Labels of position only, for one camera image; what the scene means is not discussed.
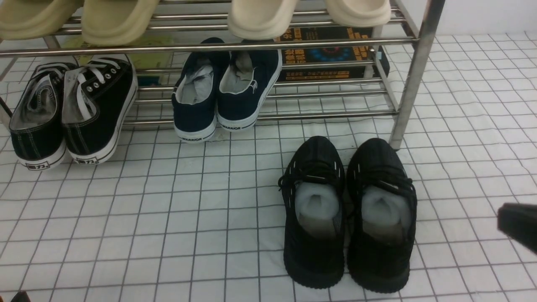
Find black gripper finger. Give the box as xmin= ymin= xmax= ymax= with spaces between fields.
xmin=497 ymin=203 xmax=537 ymax=254

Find black knit sneaker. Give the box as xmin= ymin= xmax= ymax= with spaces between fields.
xmin=278 ymin=136 xmax=345 ymax=289
xmin=347 ymin=138 xmax=417 ymax=294

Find silver metal shoe rack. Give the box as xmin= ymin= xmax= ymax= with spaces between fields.
xmin=1 ymin=0 xmax=445 ymax=150

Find yellow-green box behind rack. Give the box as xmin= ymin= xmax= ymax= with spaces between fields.
xmin=62 ymin=34 xmax=173 ymax=86

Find cream slipper far right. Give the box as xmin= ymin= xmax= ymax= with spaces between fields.
xmin=325 ymin=0 xmax=391 ymax=28

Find cream slipper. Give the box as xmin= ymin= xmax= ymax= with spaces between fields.
xmin=325 ymin=0 xmax=391 ymax=28
xmin=227 ymin=0 xmax=299 ymax=41

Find black box orange text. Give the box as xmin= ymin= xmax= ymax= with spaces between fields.
xmin=276 ymin=26 xmax=373 ymax=82

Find navy Warrior sneaker right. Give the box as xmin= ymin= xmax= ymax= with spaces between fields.
xmin=216 ymin=49 xmax=283 ymax=132

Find navy warrior sneaker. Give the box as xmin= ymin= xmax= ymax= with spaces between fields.
xmin=216 ymin=49 xmax=283 ymax=132
xmin=171 ymin=51 xmax=230 ymax=143

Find navy Warrior sneaker left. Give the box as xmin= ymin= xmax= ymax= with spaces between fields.
xmin=171 ymin=51 xmax=230 ymax=143

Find black canvas sneaker white laces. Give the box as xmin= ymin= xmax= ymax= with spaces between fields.
xmin=61 ymin=54 xmax=138 ymax=166

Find beige slipper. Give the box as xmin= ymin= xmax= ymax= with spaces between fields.
xmin=0 ymin=0 xmax=84 ymax=40
xmin=81 ymin=0 xmax=159 ymax=46

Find black canvas sneaker far left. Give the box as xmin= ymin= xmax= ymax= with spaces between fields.
xmin=8 ymin=57 xmax=79 ymax=171

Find dark object bottom left corner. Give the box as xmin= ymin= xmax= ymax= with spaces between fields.
xmin=11 ymin=291 xmax=31 ymax=302

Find left beige slipper far left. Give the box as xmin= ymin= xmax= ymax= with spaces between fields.
xmin=0 ymin=0 xmax=84 ymax=40

